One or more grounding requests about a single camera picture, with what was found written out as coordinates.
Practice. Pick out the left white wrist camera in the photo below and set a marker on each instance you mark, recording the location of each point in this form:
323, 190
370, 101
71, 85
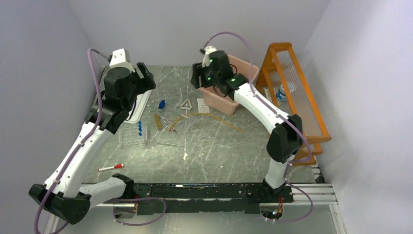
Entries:
121, 58

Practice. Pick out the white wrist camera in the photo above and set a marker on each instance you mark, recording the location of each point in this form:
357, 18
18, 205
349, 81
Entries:
121, 58
207, 60

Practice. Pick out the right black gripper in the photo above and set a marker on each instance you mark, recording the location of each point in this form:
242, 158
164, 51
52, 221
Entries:
198, 70

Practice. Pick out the white paper packet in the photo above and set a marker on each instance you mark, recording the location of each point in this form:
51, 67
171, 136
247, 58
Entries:
202, 107

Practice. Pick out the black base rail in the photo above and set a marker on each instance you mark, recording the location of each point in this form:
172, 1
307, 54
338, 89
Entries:
249, 198

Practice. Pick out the white blue bottle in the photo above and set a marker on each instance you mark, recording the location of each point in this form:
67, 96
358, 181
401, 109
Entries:
281, 94

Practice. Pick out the metal crucible tongs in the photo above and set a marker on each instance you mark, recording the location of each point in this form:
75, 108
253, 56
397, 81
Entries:
154, 108

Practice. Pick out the red white marker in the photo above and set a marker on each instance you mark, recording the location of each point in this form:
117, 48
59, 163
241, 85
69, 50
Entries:
117, 166

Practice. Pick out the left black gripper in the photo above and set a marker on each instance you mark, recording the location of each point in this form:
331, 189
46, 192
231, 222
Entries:
147, 82

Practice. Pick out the small white box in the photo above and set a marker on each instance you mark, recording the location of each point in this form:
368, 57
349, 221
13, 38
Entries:
267, 94

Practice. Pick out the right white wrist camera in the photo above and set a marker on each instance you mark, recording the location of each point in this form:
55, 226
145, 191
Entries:
207, 60

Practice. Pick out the orange wooden rack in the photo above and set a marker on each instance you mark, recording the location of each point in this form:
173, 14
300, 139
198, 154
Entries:
281, 66

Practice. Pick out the blue plastic clip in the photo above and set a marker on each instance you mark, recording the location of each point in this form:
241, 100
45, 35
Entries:
162, 104

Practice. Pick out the pink plastic bin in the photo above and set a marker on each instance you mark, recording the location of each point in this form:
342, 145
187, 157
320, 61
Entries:
215, 99

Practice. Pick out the tan bottle brush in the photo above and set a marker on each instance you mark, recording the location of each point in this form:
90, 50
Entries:
158, 122

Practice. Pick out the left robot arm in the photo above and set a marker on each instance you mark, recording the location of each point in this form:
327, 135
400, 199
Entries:
62, 193

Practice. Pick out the clear well plate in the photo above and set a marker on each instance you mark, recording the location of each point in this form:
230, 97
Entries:
129, 137

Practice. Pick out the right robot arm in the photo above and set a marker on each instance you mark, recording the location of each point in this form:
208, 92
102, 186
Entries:
285, 130

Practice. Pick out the white plastic tray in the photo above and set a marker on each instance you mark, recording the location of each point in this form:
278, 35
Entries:
140, 105

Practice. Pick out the glass stirring rod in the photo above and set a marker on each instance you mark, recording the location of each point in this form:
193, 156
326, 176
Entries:
167, 144

